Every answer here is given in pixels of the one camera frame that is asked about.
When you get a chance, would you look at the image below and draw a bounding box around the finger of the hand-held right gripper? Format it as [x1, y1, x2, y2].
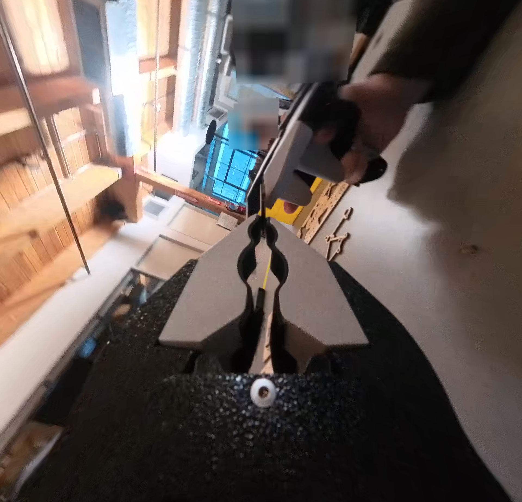
[246, 120, 313, 218]

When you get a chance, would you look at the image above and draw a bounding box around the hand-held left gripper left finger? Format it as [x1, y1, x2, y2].
[158, 214, 262, 362]

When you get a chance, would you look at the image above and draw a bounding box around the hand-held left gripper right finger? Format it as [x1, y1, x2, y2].
[263, 221, 369, 374]

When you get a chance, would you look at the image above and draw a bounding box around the person's right forearm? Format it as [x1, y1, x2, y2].
[359, 0, 522, 103]

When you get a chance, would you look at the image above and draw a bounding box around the person's right hand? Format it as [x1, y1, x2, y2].
[313, 75, 430, 184]

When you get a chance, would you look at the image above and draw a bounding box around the yellow plastic bin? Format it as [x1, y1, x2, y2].
[269, 178, 323, 225]

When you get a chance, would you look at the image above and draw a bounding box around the large paned window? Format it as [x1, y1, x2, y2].
[192, 135, 263, 206]

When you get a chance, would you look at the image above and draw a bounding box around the wooden sheet with round holes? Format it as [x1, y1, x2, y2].
[296, 180, 351, 243]

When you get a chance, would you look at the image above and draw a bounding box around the wooden linkage part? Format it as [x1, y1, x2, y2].
[324, 206, 353, 262]

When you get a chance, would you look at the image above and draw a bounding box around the wooden pillar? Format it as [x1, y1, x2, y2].
[135, 169, 249, 221]

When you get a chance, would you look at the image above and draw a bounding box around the silver ventilation duct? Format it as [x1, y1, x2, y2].
[175, 0, 229, 135]

